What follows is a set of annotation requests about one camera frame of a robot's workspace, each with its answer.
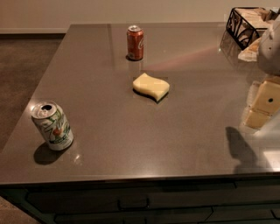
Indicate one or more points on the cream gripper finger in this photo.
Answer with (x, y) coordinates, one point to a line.
(263, 102)

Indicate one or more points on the yellow sponge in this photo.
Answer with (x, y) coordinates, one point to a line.
(153, 87)

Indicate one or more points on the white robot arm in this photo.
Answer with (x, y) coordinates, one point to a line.
(268, 54)

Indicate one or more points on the orange soda can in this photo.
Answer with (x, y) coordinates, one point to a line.
(135, 42)

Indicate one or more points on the white green 7up can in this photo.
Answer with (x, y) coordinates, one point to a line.
(52, 123)

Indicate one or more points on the dark drawer cabinet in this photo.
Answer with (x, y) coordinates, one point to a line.
(202, 201)

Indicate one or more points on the black wire basket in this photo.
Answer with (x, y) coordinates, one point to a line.
(246, 24)

